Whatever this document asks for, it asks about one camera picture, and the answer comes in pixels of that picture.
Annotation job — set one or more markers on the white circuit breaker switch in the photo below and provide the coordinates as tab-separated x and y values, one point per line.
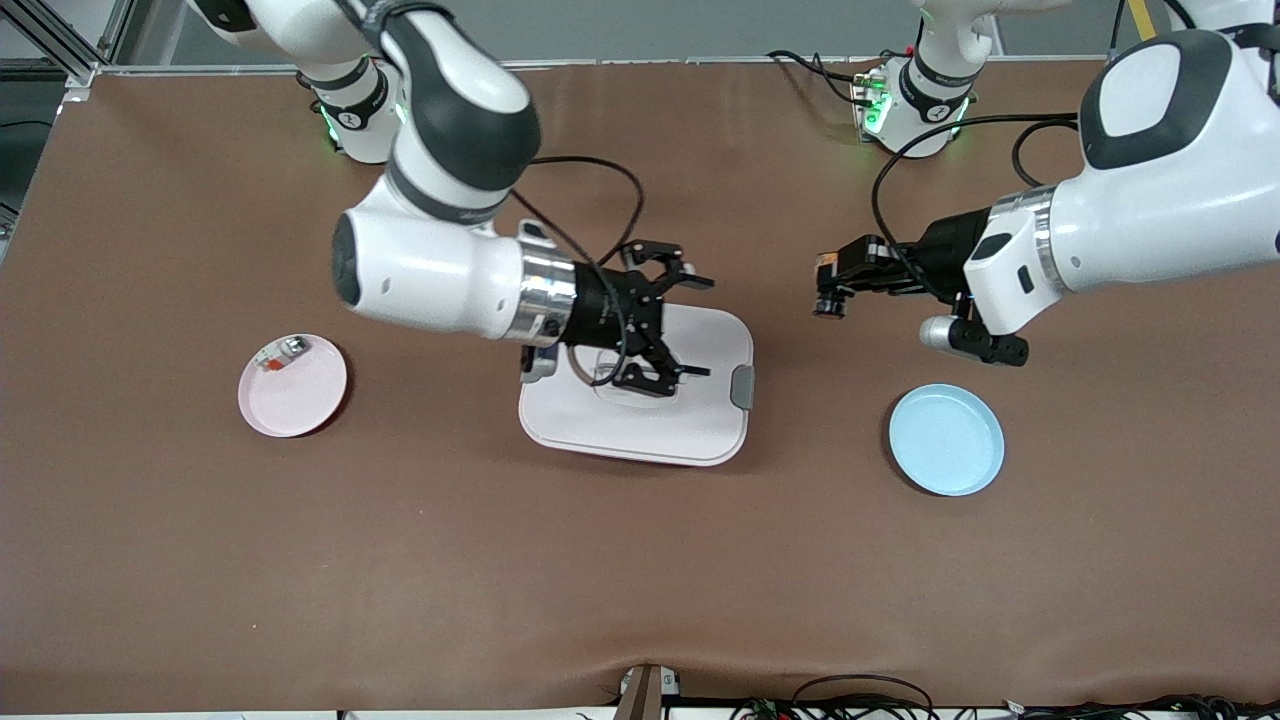
280	355

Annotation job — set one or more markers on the light blue round plate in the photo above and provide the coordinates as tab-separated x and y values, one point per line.
946	440

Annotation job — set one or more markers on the white lidded storage box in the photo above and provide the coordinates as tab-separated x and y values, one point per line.
640	430

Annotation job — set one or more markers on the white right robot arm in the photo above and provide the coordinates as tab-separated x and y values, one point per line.
430	275

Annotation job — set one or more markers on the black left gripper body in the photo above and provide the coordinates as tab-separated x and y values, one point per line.
945	248

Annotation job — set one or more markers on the table edge camera bracket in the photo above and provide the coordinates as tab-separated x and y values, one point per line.
645	695

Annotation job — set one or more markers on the aluminium profile frame rack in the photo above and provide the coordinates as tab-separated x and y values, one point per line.
70	45

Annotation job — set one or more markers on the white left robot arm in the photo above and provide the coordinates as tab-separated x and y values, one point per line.
1160	210

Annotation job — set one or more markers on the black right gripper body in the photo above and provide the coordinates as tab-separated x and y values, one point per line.
606	308

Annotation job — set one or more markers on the black orange pushbutton switch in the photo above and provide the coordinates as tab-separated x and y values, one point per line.
830	295

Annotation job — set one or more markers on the pink round plate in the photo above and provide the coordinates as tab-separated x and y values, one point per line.
295	400

